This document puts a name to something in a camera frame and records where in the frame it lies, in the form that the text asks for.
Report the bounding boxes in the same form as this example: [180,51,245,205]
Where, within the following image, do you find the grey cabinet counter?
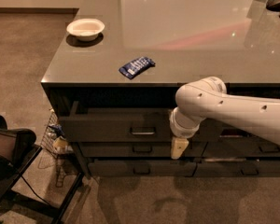
[42,0,280,176]

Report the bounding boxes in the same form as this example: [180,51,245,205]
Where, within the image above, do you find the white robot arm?
[169,77,280,160]

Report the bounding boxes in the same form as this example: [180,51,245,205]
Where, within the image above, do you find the blue snack packet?
[119,57,155,79]

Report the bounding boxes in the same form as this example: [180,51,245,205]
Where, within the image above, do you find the black floor cable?
[19,175,55,208]

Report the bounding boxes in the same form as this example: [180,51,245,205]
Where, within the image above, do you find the wire basket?
[38,110,75,188]

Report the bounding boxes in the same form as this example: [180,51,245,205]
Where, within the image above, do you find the yellow item in basket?
[53,137,68,153]

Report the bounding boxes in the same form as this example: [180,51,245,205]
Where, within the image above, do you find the black office chair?
[0,115,84,224]

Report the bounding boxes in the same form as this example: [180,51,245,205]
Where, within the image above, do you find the white bowl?
[66,19,105,42]

